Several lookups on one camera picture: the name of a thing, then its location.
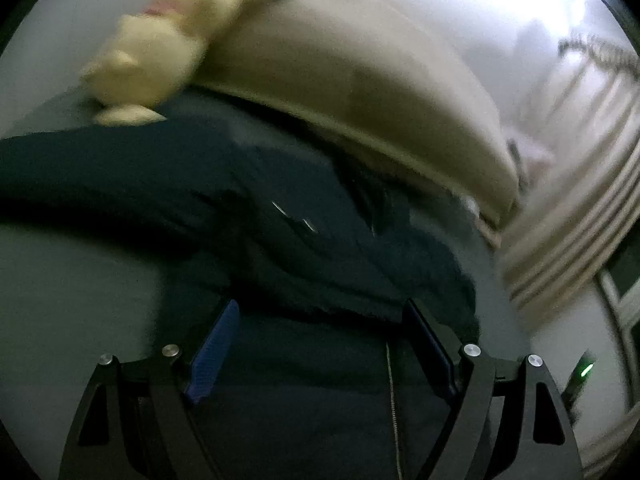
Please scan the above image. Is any dark puffer jacket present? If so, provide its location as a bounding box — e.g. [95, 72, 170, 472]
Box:
[0, 87, 501, 480]

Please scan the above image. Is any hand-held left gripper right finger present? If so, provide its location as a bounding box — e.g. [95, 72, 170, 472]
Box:
[402, 299, 583, 480]

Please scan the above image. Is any beige headboard cushion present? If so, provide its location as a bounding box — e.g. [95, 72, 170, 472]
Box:
[205, 0, 521, 226]

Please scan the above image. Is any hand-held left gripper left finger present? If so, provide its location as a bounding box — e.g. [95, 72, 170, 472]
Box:
[59, 299, 241, 480]

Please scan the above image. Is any cream curtain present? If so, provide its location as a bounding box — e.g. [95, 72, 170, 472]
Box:
[500, 30, 640, 321]

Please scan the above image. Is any yellow plush toy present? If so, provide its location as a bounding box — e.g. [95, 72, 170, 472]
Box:
[80, 0, 276, 126]

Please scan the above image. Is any bed with grey sheet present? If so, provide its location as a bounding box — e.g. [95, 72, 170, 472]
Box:
[0, 85, 541, 480]

